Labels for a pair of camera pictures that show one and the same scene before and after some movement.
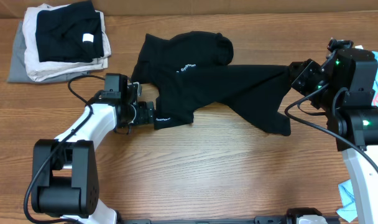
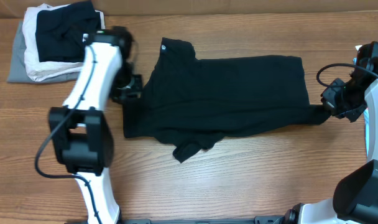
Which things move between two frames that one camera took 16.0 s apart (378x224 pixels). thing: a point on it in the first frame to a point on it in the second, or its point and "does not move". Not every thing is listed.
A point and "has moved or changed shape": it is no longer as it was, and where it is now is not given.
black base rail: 269,219 does not move
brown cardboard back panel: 17,9 does not move
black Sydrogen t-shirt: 189,68 has moved or changed shape
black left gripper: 147,114 to 122,98
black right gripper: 306,69 to 330,102
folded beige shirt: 50,70 does not move
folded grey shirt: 18,71 does not move
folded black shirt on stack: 71,33 does not move
